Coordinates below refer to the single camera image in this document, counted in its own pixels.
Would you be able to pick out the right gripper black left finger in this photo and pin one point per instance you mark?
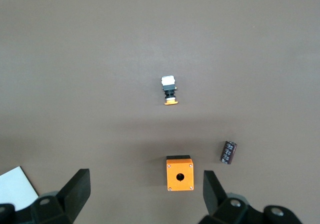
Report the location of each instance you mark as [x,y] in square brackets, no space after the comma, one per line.
[75,191]

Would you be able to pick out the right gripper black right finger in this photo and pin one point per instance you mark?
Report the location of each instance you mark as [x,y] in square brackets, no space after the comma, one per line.
[212,194]

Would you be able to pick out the white drawer cabinet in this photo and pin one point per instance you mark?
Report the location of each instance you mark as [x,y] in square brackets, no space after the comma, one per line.
[15,186]

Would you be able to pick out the yellow mushroom push button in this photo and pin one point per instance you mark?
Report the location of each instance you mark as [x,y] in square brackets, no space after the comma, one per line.
[169,89]

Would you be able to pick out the dark cylindrical capacitor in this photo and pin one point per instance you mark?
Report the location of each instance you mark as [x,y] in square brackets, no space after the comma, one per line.
[228,152]

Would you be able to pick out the orange button enclosure box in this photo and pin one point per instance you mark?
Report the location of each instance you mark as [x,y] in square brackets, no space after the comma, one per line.
[180,181]

